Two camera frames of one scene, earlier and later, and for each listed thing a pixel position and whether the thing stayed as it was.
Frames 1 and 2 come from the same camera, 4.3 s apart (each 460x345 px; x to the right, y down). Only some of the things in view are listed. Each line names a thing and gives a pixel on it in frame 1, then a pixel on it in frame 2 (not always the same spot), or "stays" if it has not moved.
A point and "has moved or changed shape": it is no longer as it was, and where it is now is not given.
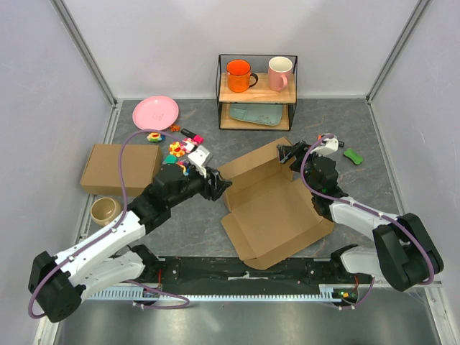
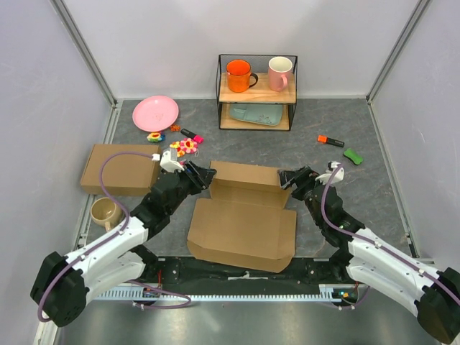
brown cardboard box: [269, 213] has moved or changed shape
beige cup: [103, 210] stays
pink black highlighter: [196, 138] stays
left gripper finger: [216, 185] -> [202, 177]
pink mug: [279, 73] stays
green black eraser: [356, 159] stays
